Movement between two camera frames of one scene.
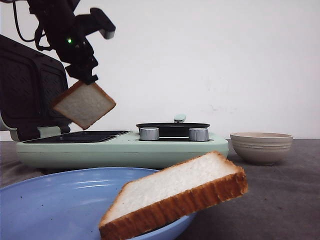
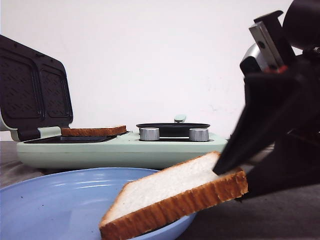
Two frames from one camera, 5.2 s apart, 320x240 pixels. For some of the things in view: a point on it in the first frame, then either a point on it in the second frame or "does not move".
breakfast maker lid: (31, 82) does not move
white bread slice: (181, 190) does not move
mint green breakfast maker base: (111, 150) does not move
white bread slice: (84, 104) → (93, 131)
